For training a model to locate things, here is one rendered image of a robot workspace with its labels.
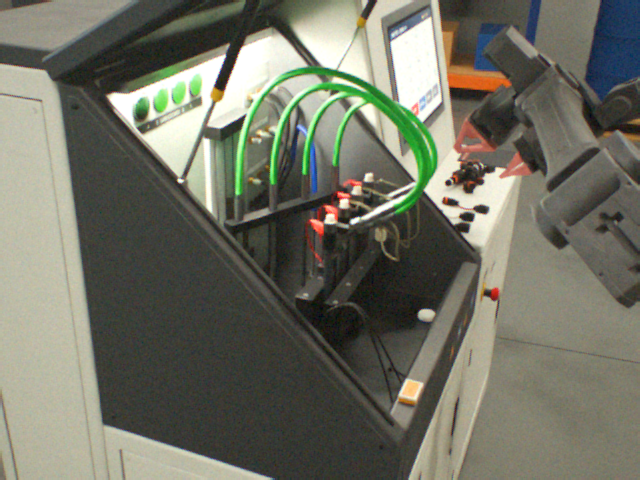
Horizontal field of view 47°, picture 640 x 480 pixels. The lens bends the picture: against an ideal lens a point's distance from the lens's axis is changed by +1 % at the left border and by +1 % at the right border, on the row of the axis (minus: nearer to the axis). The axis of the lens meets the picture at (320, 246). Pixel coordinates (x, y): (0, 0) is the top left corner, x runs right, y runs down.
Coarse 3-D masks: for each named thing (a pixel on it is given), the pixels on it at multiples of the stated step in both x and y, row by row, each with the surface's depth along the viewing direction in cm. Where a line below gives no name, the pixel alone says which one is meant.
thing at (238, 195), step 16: (272, 80) 136; (352, 80) 129; (384, 96) 129; (400, 112) 129; (240, 144) 143; (416, 144) 130; (240, 160) 145; (240, 176) 147; (240, 192) 149; (416, 192) 134
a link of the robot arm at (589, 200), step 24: (600, 168) 66; (552, 192) 70; (576, 192) 67; (600, 192) 66; (624, 192) 65; (552, 216) 68; (576, 216) 67; (600, 216) 66; (624, 216) 65; (576, 240) 67; (600, 240) 66; (624, 240) 65; (600, 264) 65; (624, 264) 64; (624, 288) 64
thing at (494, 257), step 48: (288, 0) 165; (336, 0) 161; (384, 0) 176; (432, 0) 215; (336, 48) 166; (384, 48) 175; (384, 144) 175; (480, 288) 183; (480, 336) 209; (480, 384) 244
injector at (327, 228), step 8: (328, 224) 143; (336, 224) 144; (328, 232) 144; (336, 232) 145; (328, 240) 144; (328, 248) 145; (336, 248) 145; (344, 248) 145; (328, 256) 146; (328, 264) 147; (328, 272) 148; (328, 280) 149; (328, 288) 150; (328, 296) 151
